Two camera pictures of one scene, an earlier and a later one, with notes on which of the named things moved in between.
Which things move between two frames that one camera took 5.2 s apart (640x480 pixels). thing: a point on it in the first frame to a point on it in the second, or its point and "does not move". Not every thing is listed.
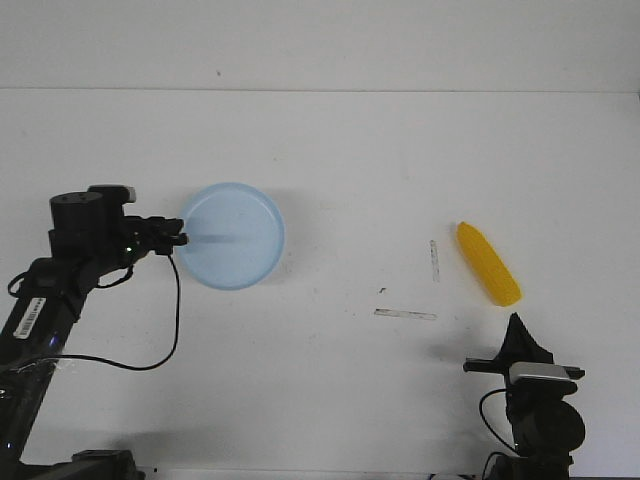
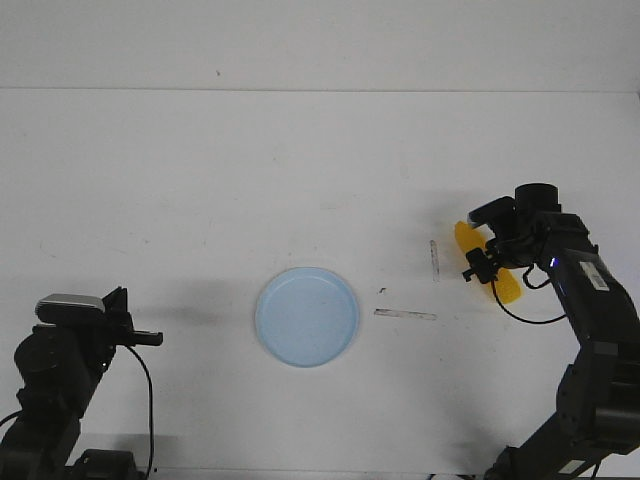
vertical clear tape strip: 435,254 does not move
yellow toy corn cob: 490,262 does not move
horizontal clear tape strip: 404,313 does not move
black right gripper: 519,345 to 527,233
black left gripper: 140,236 to 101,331
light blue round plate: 236,235 to 307,317
